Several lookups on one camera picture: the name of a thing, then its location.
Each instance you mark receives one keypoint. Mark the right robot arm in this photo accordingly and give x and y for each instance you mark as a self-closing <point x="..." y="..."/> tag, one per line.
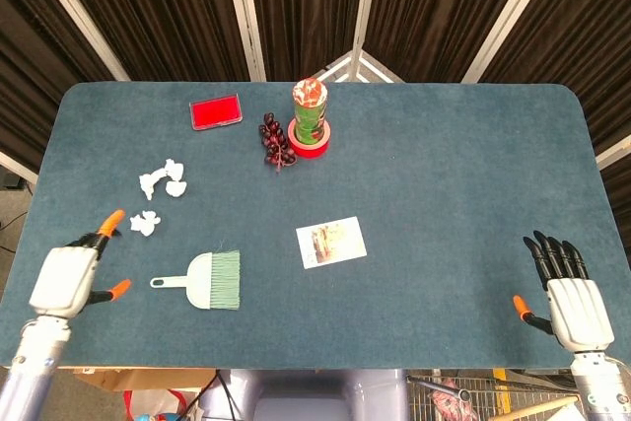
<point x="599" y="381"/>

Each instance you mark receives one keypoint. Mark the green chip can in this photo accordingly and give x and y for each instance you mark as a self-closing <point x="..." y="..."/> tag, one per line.
<point x="309" y="110"/>

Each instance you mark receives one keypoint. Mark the red bag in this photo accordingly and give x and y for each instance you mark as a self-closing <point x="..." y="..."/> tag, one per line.
<point x="170" y="399"/>

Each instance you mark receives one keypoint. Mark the brown cardboard box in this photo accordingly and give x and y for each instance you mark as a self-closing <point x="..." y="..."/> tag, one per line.
<point x="148" y="379"/>

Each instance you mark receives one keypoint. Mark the red pad in clear case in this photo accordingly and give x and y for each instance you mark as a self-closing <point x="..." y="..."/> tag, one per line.
<point x="215" y="113"/>

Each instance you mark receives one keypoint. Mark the photo card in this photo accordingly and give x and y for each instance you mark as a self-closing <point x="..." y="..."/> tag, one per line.
<point x="331" y="242"/>

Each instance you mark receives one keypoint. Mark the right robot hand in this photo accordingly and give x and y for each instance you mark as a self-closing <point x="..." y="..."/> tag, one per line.
<point x="577" y="307"/>

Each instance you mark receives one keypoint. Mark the lavender robot torso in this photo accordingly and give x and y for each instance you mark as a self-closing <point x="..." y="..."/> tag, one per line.
<point x="305" y="394"/>

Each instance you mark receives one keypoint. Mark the brown curtain panel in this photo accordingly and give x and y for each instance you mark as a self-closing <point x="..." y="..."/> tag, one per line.
<point x="434" y="7"/>
<point x="162" y="12"/>
<point x="24" y="71"/>
<point x="305" y="2"/>
<point x="591" y="36"/>

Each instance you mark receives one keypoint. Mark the purple grape bunch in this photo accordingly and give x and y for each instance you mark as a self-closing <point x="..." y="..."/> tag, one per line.
<point x="276" y="145"/>

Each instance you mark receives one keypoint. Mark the small green hand broom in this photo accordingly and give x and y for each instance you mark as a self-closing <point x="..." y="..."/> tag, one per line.
<point x="202" y="283"/>

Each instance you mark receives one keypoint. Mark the red tape roll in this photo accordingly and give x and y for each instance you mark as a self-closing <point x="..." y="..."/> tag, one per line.
<point x="305" y="151"/>

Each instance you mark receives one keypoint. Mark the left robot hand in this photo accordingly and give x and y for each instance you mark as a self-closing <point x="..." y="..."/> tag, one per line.
<point x="61" y="278"/>

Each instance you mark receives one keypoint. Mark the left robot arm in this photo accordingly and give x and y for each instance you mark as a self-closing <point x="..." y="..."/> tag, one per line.
<point x="34" y="357"/>

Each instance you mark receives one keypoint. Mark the blue table cloth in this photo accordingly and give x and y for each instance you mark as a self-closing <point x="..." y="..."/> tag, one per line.
<point x="443" y="194"/>

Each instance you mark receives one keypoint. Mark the white partition base frame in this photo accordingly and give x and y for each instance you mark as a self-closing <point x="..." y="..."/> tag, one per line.
<point x="382" y="71"/>

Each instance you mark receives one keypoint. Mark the wooden stick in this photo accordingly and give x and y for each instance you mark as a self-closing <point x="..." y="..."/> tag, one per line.
<point x="542" y="406"/>

